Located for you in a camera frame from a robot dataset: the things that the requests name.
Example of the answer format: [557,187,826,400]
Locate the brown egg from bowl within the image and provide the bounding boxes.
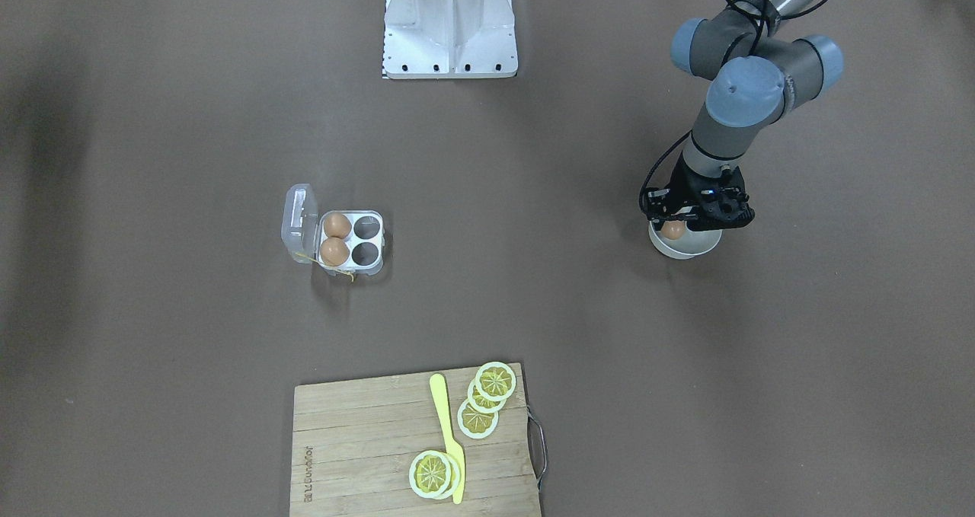
[659,221,687,241]

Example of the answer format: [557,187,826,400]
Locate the brown egg lower slot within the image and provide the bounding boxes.
[319,237,350,267]

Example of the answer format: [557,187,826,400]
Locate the lemon slice back of pair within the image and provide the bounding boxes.
[439,452,461,499]

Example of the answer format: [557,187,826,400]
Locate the lemon slice middle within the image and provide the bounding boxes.
[467,381,507,414]

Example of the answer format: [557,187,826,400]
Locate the yellow plastic knife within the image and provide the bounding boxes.
[429,372,466,506]

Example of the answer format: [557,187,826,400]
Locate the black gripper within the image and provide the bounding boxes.
[644,158,756,232]

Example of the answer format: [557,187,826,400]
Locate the brown egg slot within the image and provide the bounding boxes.
[319,237,350,267]
[321,211,353,241]

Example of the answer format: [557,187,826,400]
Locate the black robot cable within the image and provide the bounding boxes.
[638,0,839,217]

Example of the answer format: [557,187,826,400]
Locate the lemon slice top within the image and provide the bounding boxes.
[473,361,516,402]

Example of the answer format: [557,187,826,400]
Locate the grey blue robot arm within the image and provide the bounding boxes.
[638,0,844,232]

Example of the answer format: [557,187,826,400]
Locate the lemon slice front of pair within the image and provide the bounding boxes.
[408,450,451,499]

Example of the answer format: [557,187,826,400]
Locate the clear plastic egg box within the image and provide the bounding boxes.
[280,184,385,278]

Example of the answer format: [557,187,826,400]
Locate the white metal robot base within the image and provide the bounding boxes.
[381,0,519,80]

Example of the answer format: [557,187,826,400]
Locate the brown egg upper slot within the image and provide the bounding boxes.
[321,211,353,241]

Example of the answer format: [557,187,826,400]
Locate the white ceramic bowl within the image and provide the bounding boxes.
[647,222,724,260]

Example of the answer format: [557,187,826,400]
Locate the bamboo cutting board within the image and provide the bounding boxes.
[289,363,546,516]

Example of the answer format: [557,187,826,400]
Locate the lemon slice of pair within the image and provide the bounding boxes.
[408,450,451,499]
[439,452,461,499]

